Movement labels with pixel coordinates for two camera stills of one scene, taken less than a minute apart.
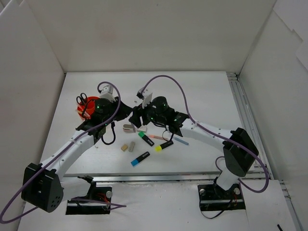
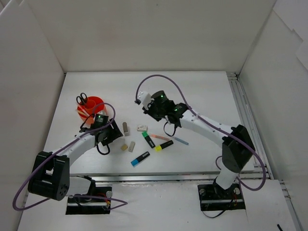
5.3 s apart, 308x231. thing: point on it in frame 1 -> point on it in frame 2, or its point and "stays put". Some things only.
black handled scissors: x=83 y=101 stays put
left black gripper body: x=122 y=109 -> x=113 y=133
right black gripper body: x=138 y=116 -> x=151 y=110
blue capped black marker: x=138 y=160 stays put
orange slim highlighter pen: x=157 y=137 stays put
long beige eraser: x=131 y=146 stays put
